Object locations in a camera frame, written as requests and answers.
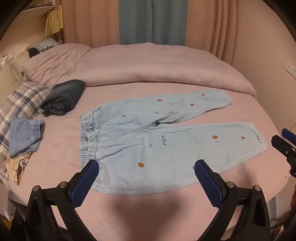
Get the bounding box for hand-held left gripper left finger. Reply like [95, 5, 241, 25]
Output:
[24, 159, 100, 241]

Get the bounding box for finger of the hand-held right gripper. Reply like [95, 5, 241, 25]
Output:
[271, 135, 296, 179]
[281, 128, 296, 148]

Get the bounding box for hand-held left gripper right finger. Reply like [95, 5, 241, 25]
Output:
[194, 159, 272, 241]

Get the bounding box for light blue strawberry pants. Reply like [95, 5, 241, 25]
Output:
[79, 90, 267, 196]

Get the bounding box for cartoon printed cloth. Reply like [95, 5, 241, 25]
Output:
[5, 151, 34, 186]

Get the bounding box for folded blue shorts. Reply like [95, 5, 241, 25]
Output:
[9, 116, 45, 158]

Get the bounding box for folded dark jeans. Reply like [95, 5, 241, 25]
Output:
[40, 79, 86, 116]

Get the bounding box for plaid pillow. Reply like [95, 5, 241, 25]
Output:
[0, 82, 52, 163]

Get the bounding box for pink duvet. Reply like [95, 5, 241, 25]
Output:
[23, 43, 257, 98]

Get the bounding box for cream headboard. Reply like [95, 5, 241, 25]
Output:
[0, 52, 29, 93]

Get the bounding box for pink curtain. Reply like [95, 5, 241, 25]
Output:
[61, 0, 121, 48]
[186, 0, 238, 65]

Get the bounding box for blue checked cloth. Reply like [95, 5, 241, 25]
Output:
[35, 38, 60, 52]

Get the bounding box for blue curtain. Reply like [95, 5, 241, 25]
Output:
[118, 0, 188, 47]

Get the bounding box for white wall socket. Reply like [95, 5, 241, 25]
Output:
[285, 61, 296, 78]

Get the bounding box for white wall shelf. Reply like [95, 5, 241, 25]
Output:
[17, 0, 62, 44]

